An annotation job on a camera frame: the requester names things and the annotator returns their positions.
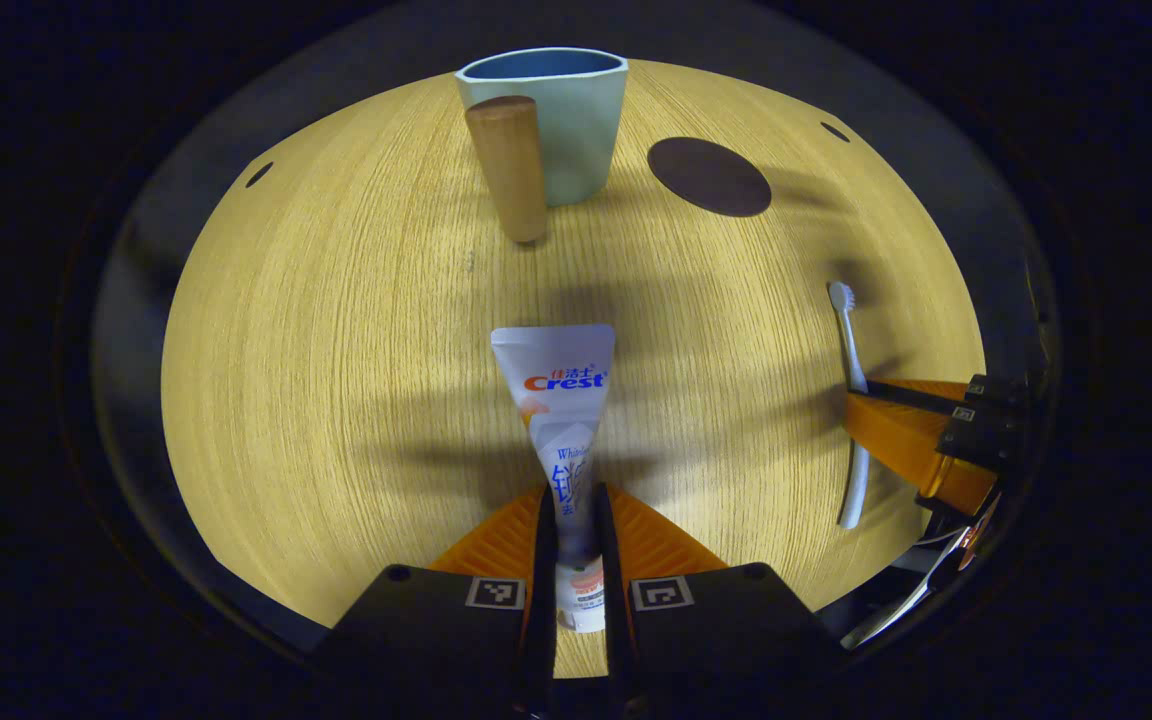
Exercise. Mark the brown round coaster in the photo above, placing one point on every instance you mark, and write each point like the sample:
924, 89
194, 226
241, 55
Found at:
709, 177

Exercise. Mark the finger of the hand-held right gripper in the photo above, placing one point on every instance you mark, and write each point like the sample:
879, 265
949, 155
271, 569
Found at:
921, 393
916, 450

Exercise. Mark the white toothbrush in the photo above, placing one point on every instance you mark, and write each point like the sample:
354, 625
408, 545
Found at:
854, 480

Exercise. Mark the white toothpaste tube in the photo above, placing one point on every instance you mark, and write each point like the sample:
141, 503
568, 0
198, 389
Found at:
556, 400

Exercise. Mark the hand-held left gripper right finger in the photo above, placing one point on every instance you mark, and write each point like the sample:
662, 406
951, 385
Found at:
726, 640

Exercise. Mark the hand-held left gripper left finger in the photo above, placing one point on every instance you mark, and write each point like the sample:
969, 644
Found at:
436, 640

